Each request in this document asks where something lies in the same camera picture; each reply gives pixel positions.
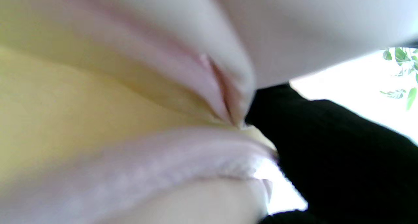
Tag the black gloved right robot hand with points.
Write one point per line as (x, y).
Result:
(343, 158)

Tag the pale pink backpack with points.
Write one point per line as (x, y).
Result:
(130, 103)

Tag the tall green leafy plant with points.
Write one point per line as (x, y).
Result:
(403, 70)

